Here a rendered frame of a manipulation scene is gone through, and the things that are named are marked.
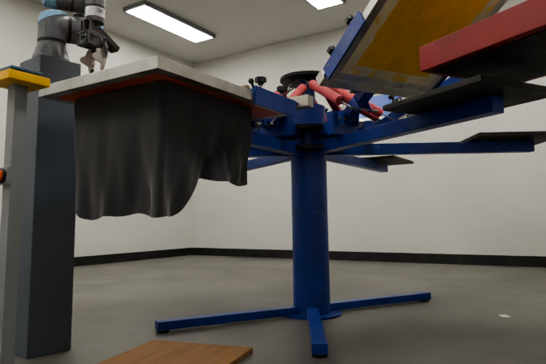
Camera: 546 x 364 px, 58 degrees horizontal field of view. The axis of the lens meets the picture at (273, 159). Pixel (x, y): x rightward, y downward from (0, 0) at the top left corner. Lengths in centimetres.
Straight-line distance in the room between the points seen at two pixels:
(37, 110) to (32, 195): 34
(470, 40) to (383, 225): 456
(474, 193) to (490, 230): 42
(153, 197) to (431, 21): 131
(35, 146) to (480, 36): 168
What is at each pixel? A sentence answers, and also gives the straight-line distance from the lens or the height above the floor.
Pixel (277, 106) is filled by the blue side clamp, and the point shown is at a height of 96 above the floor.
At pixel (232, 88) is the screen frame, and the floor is 97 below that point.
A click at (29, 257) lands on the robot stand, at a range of 216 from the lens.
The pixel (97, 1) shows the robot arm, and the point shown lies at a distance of 211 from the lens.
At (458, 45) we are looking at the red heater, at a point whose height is 106.
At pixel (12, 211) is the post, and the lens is 161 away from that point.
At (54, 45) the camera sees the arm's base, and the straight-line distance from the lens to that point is 233.
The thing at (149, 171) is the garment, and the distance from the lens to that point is 158.
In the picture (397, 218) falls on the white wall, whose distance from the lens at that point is 601.
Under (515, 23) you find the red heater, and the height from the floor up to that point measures 105.
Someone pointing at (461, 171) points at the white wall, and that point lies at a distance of 584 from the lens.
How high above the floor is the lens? 51
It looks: 7 degrees up
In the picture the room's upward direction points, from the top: 1 degrees counter-clockwise
